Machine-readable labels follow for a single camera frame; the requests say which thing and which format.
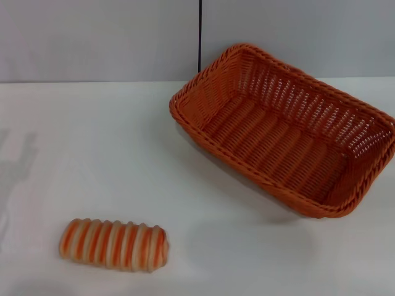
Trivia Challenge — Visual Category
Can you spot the orange woven plastic basket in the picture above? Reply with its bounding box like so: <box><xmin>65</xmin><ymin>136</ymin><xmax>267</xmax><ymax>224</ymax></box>
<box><xmin>168</xmin><ymin>43</ymin><xmax>395</xmax><ymax>220</ymax></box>

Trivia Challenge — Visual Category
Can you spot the orange striped bread roll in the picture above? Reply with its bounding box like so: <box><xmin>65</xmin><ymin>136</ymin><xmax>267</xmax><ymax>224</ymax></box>
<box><xmin>59</xmin><ymin>217</ymin><xmax>170</xmax><ymax>274</ymax></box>

